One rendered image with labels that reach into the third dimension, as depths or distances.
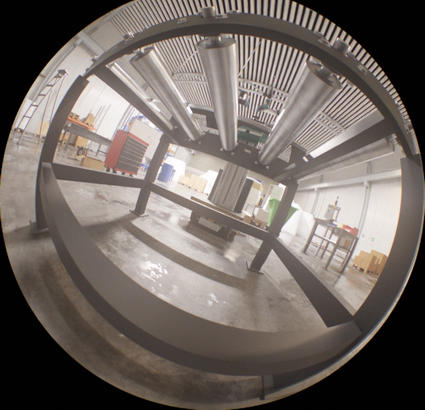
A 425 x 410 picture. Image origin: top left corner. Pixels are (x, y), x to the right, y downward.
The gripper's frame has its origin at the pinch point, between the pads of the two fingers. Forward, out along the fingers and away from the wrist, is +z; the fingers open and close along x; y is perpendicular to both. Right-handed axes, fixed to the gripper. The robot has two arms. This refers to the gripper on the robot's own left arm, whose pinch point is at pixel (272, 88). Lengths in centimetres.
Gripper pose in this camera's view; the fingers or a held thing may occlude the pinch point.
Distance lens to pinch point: 181.2
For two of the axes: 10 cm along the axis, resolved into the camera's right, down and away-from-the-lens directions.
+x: -3.8, 9.2, 0.5
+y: 9.1, 3.8, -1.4
